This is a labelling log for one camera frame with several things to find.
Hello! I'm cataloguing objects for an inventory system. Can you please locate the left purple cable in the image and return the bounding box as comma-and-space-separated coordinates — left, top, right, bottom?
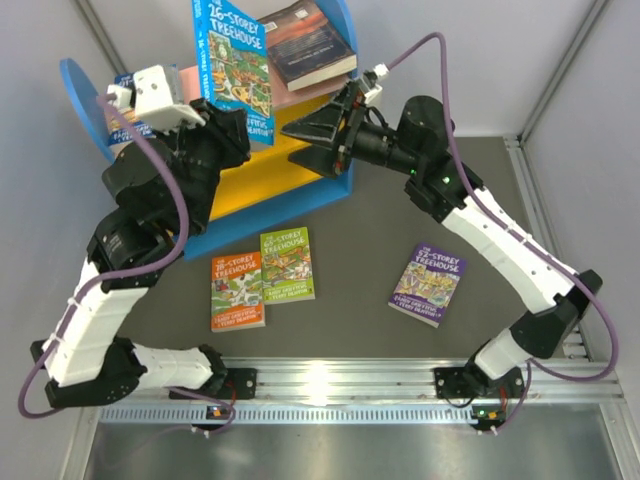
17, 94, 237, 437

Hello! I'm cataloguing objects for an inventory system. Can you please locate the purple cable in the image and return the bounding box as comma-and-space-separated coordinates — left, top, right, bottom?
387, 32, 620, 436
17, 94, 237, 437

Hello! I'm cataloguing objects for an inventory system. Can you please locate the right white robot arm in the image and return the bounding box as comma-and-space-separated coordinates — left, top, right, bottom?
280, 81, 603, 399

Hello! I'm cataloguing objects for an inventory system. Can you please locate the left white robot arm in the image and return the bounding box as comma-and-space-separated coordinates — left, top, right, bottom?
31, 99, 250, 411

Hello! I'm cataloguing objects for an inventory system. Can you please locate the orange 78-storey treehouse book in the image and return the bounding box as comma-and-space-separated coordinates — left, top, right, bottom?
210, 251, 266, 333

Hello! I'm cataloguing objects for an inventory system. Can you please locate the colourful wooden bookshelf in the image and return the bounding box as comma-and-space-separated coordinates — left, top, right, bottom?
60, 1, 358, 260

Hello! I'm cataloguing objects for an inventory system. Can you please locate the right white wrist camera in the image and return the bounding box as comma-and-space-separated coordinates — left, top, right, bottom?
358, 63, 389, 107

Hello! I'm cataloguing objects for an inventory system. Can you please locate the aluminium mounting rail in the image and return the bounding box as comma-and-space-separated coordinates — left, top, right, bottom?
99, 356, 621, 407

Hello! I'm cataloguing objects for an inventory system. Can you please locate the perforated cable tray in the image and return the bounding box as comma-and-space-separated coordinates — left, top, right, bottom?
99, 402, 499, 425

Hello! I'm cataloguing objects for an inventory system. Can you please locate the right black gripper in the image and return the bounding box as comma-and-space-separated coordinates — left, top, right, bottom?
282, 82, 423, 180

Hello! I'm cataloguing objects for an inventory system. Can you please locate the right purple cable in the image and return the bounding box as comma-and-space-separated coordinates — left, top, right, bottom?
387, 32, 620, 436

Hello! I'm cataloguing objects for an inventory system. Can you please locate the light blue 26-storey book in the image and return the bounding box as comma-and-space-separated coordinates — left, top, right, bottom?
191, 0, 275, 146

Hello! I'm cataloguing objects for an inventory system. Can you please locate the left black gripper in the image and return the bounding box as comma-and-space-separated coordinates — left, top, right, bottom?
151, 96, 250, 236

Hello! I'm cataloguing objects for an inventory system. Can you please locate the purple 52-storey treehouse book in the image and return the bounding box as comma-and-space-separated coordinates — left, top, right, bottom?
388, 242, 467, 328

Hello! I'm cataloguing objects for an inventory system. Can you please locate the dark two cities book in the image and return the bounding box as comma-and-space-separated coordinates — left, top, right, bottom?
259, 1, 357, 92

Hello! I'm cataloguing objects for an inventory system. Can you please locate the dark blue 91-storey book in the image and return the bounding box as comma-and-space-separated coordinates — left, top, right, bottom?
103, 63, 176, 160

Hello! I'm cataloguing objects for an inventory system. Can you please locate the lime 65-storey treehouse book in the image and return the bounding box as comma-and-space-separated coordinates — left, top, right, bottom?
260, 227, 315, 305

